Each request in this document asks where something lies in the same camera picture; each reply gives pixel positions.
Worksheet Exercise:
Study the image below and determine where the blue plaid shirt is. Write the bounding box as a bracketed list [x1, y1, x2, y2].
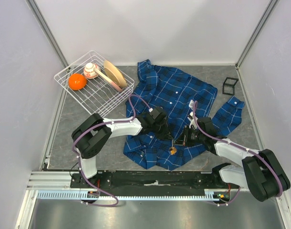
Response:
[123, 59, 245, 170]

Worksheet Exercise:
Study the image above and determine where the wooden spoon pink handle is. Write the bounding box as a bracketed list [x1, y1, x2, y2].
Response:
[94, 68, 122, 92]

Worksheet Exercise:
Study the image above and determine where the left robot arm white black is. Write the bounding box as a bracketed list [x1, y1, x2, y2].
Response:
[71, 107, 173, 187]

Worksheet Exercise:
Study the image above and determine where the orange bowl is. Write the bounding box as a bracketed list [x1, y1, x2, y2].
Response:
[68, 73, 87, 91]

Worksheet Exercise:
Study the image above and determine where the white red patterned cup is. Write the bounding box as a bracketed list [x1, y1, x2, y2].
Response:
[83, 62, 99, 79]

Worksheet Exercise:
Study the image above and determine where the right black display box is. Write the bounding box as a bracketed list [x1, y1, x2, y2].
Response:
[222, 77, 239, 96]

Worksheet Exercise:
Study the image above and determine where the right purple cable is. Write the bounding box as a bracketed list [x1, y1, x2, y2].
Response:
[193, 100, 285, 207]

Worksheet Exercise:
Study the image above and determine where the white wire basket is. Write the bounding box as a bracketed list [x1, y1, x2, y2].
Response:
[54, 50, 134, 117]

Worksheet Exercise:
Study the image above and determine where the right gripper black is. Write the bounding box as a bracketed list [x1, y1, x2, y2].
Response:
[172, 125, 205, 147]

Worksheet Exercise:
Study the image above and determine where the beige wooden plate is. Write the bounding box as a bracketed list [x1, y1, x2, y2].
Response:
[103, 60, 127, 88]

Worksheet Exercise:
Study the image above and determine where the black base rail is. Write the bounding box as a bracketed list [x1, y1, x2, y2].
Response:
[70, 169, 234, 197]

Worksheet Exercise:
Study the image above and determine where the slotted cable duct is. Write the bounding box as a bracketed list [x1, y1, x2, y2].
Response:
[37, 189, 236, 200]

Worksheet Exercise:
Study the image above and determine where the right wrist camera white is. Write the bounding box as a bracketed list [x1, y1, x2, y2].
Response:
[188, 112, 198, 129]

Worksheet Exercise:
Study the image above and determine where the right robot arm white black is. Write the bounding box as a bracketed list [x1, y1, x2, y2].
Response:
[174, 117, 291, 202]

